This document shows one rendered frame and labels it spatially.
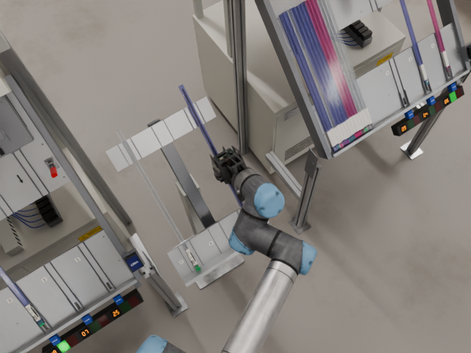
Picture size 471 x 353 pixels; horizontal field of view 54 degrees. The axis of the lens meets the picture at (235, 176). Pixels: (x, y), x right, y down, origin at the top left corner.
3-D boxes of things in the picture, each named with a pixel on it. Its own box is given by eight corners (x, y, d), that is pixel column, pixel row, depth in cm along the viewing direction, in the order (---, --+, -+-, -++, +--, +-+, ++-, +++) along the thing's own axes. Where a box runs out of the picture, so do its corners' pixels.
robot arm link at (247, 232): (261, 266, 114) (277, 227, 112) (221, 246, 117) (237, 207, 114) (268, 257, 122) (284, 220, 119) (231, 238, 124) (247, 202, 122)
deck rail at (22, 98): (139, 270, 152) (142, 277, 147) (134, 272, 152) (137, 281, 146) (12, 73, 127) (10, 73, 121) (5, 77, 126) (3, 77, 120)
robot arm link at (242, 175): (268, 190, 123) (243, 206, 122) (261, 183, 127) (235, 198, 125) (260, 168, 119) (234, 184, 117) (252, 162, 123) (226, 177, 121)
